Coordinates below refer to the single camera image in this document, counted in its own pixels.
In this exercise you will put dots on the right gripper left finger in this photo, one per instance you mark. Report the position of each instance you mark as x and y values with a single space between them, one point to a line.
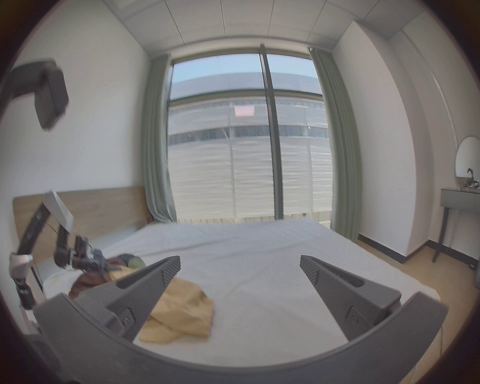
142 292

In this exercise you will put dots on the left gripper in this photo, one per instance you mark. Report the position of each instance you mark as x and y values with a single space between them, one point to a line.
90 260

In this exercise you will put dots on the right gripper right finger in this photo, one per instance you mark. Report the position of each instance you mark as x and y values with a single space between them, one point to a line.
337 292

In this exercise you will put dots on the tan shorts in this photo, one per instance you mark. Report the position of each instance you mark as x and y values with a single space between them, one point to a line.
183 307

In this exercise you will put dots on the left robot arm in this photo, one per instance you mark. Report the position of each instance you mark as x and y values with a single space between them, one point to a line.
60 212

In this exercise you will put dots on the bed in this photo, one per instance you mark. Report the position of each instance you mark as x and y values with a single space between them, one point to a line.
262 255

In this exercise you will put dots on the brown shorts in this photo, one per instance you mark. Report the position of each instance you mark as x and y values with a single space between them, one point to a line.
88 281

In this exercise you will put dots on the green garment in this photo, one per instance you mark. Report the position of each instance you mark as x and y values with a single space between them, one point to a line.
137 262

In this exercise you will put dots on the black garment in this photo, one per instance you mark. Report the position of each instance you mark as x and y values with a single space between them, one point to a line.
123 259

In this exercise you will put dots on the white garment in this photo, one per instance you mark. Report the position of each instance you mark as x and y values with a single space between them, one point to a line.
60 279

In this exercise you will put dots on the grey-green curtain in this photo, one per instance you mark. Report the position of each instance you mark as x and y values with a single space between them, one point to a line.
155 150
339 150

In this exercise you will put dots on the grey dressing table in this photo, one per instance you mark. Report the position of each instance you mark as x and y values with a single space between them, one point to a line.
457 198

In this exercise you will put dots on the window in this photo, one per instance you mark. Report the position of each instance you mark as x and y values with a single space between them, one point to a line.
225 150

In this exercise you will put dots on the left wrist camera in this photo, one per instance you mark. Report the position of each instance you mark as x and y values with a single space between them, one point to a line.
81 244

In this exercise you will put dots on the round wall mirror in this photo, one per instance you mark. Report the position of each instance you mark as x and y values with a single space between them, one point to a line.
468 157

